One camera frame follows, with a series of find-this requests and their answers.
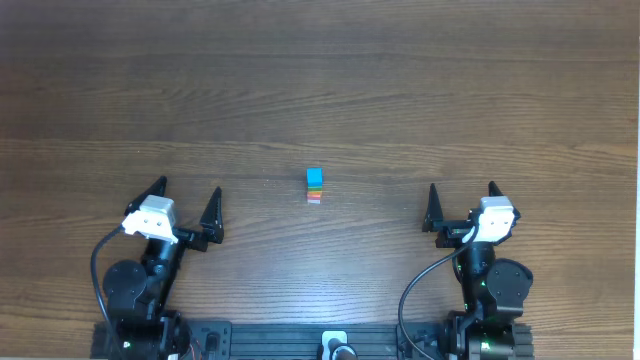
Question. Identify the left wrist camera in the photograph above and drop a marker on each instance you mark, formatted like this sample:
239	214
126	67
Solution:
155	216

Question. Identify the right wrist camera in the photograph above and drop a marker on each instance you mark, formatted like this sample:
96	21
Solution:
495	217

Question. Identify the mounting rail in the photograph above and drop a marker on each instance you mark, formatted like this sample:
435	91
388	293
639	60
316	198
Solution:
280	341

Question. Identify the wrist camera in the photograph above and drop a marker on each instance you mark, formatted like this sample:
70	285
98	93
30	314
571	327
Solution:
495	217
155	216

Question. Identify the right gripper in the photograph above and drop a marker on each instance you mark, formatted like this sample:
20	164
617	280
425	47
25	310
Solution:
451	232

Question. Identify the red cube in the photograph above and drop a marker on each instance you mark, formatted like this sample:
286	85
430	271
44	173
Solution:
314	198

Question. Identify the green cube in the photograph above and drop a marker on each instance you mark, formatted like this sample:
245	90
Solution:
314	188

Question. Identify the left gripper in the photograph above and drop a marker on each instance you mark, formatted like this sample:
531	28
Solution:
192	240

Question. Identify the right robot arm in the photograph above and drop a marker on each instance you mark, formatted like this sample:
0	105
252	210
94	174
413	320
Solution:
500	290

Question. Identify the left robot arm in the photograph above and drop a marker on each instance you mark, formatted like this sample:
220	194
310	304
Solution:
125	285

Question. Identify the blue cube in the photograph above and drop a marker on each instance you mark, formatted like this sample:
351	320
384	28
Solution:
314	176

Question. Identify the orange cube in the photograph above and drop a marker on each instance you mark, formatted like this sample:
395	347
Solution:
314	193

